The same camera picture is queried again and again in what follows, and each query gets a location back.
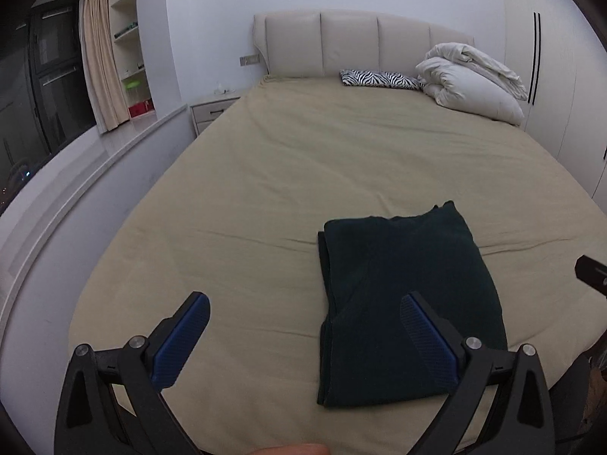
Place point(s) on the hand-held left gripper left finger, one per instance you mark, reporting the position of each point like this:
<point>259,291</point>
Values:
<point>182,341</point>

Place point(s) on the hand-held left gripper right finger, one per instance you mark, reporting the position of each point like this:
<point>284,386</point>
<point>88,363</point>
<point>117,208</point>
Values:
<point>427,341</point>

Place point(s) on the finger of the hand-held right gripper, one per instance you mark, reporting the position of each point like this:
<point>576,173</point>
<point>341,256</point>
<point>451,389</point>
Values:
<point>592,271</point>

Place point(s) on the dark teal garment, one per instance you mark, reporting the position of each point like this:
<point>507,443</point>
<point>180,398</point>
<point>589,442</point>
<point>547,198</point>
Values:
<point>403,265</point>

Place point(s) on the person's left hand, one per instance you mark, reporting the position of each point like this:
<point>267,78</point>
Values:
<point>291,450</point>

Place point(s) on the bed with beige sheet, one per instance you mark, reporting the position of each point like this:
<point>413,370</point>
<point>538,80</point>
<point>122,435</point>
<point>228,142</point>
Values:
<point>284,175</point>

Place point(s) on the white window ledge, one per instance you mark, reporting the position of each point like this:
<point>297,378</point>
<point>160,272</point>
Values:
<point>85,170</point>

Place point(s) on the white wardrobe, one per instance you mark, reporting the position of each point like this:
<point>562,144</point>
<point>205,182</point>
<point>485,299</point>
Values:
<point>555,57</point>

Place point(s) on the white folded duvet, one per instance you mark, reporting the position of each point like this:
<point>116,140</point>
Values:
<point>469,83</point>

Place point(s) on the white nightstand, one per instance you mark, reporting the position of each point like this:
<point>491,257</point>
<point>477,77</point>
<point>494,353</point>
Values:
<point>213,111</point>

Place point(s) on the red box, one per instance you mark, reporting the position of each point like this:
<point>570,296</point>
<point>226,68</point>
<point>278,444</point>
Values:
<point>140,109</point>

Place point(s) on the green container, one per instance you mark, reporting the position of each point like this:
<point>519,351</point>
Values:
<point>134,87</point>

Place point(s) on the zebra print pillow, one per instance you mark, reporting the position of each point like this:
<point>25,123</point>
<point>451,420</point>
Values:
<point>379,78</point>

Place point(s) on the dark window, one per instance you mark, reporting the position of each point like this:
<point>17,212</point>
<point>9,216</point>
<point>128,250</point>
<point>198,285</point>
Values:
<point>42,85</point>

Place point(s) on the beige curtain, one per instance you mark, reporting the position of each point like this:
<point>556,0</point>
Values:
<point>102,57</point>

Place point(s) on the beige padded headboard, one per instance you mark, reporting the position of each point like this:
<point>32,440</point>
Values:
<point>351,42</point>

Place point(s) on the grey wall switch panel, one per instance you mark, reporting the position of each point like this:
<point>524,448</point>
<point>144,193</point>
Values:
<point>250,60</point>

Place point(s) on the white wall shelf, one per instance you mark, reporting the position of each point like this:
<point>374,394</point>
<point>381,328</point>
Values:
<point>130,33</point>

